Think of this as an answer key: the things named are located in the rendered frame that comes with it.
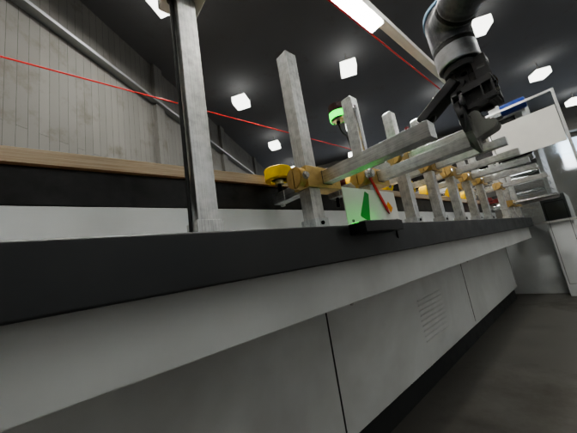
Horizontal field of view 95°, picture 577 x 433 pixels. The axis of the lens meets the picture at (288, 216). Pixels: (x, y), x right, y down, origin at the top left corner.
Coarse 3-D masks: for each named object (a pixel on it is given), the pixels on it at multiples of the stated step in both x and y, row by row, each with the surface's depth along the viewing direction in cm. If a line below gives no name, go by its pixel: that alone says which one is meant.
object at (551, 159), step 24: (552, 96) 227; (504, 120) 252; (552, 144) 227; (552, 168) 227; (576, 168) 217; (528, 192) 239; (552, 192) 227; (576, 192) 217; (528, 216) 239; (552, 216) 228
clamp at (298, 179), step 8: (296, 168) 58; (304, 168) 59; (312, 168) 60; (320, 168) 62; (288, 176) 60; (296, 176) 58; (304, 176) 58; (312, 176) 59; (320, 176) 61; (288, 184) 60; (296, 184) 58; (304, 184) 58; (312, 184) 59; (320, 184) 61; (328, 184) 63; (336, 184) 65; (320, 192) 66; (328, 192) 67
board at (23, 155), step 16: (0, 160) 43; (16, 160) 45; (32, 160) 46; (48, 160) 47; (64, 160) 49; (80, 160) 50; (96, 160) 52; (112, 160) 54; (128, 160) 56; (160, 176) 60; (176, 176) 62; (224, 176) 70; (240, 176) 73; (256, 176) 77
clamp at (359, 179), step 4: (360, 172) 75; (364, 172) 75; (376, 172) 79; (352, 176) 77; (356, 176) 76; (360, 176) 75; (364, 176) 74; (376, 176) 78; (352, 180) 77; (356, 180) 76; (360, 180) 75; (364, 180) 75; (368, 180) 75; (376, 180) 78; (388, 180) 82; (352, 184) 77; (356, 184) 76; (360, 184) 75; (364, 184) 76; (368, 184) 76; (376, 184) 77; (380, 184) 79; (384, 184) 80; (388, 184) 82; (380, 188) 84
